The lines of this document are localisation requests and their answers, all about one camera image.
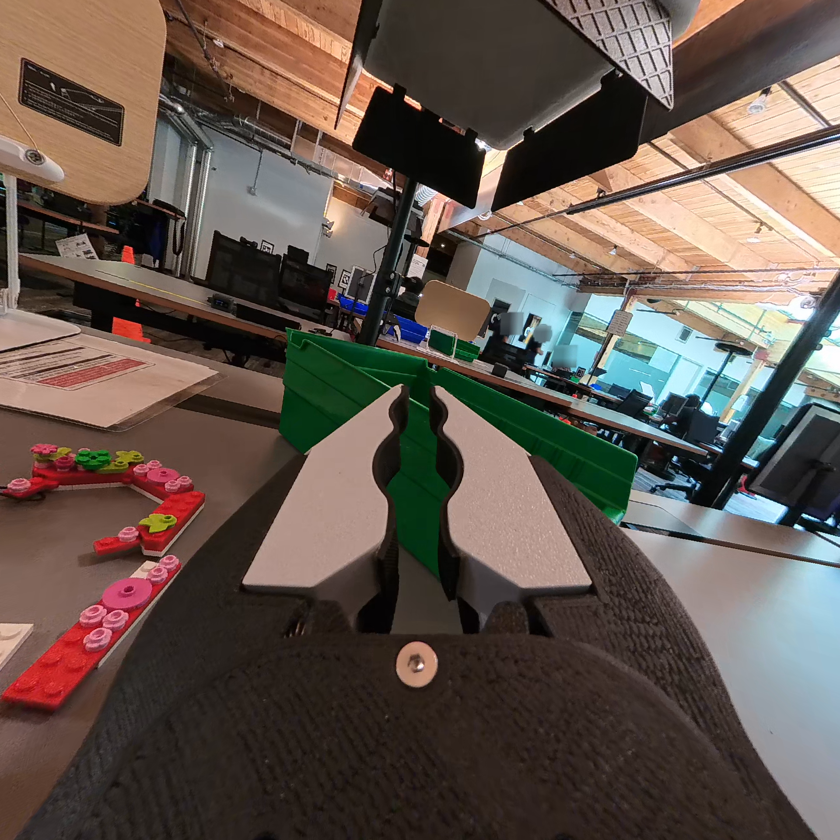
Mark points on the long grey table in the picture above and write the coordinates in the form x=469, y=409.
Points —
x=131, y=283

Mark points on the small green sign holder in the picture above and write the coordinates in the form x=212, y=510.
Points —
x=443, y=341

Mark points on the green plastic bin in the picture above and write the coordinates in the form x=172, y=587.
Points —
x=328, y=394

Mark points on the blue plastic bin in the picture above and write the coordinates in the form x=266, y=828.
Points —
x=410, y=328

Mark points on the large wooden panel black label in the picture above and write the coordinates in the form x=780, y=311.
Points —
x=85, y=39

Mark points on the black ceiling rail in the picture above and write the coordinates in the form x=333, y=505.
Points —
x=695, y=170

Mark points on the long wood-edged table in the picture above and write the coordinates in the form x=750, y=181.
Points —
x=590, y=403

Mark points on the black monitor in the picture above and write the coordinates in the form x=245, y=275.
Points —
x=797, y=463

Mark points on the white lego plate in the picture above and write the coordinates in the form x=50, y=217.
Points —
x=12, y=640

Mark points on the long red lego flower plate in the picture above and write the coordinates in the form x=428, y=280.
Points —
x=59, y=663

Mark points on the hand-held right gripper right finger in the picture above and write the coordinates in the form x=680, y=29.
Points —
x=512, y=525

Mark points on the angled red lego flower assembly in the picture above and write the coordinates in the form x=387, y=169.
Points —
x=167, y=508

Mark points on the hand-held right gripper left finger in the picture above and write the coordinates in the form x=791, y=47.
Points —
x=328, y=512

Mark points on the laminated instruction sheet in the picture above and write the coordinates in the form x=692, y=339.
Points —
x=151, y=380

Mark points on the white stand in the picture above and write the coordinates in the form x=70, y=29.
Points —
x=29, y=328

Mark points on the black upright pole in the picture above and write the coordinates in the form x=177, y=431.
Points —
x=394, y=262

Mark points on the small wooden panel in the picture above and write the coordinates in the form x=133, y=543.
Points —
x=453, y=310

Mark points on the black slanted pole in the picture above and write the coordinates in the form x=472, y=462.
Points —
x=768, y=400

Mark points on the overhead grey light box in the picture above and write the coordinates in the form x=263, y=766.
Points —
x=485, y=65

